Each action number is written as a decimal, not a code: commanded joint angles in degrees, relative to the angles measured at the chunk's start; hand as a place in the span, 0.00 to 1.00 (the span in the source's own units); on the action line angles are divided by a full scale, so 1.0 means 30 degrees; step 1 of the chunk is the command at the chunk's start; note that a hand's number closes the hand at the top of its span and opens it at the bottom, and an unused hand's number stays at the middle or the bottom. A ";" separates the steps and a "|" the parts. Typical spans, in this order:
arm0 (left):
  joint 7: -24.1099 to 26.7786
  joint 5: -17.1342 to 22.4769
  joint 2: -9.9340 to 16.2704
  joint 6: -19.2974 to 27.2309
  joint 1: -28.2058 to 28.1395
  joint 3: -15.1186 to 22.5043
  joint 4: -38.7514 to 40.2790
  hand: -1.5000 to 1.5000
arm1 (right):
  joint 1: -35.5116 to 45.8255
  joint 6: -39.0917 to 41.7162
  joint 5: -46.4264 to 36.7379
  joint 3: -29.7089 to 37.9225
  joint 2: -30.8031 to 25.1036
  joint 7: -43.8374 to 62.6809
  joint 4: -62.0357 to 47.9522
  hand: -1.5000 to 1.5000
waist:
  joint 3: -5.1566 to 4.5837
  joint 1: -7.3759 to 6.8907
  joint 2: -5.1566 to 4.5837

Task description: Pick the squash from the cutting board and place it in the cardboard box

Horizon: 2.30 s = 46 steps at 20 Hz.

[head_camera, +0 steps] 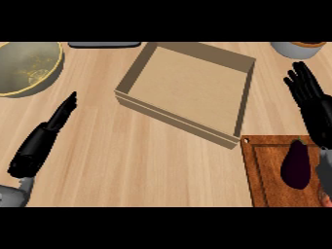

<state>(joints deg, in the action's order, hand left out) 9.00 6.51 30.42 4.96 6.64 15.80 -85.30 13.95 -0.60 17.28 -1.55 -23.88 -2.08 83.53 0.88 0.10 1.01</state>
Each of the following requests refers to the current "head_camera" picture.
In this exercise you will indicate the yellow-rimmed metal bowl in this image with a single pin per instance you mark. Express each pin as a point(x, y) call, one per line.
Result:
point(21, 68)

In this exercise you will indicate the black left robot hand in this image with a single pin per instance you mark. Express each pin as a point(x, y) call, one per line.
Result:
point(34, 146)

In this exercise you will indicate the grey pot with brown contents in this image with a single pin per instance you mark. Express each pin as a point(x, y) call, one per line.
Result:
point(297, 48)

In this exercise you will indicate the open cardboard box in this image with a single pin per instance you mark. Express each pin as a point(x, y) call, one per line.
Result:
point(188, 92)

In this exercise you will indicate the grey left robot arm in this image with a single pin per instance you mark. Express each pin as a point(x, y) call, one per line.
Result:
point(5, 193)

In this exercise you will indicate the dark grey flat tray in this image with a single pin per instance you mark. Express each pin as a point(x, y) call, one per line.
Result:
point(104, 44)

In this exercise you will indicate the dark purple eggplant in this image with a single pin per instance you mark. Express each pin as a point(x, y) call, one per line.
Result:
point(297, 165)

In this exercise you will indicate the brown wooden cutting board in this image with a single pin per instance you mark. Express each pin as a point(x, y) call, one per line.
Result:
point(274, 175)

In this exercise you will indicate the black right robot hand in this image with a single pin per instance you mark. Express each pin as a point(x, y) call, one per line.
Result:
point(322, 113)

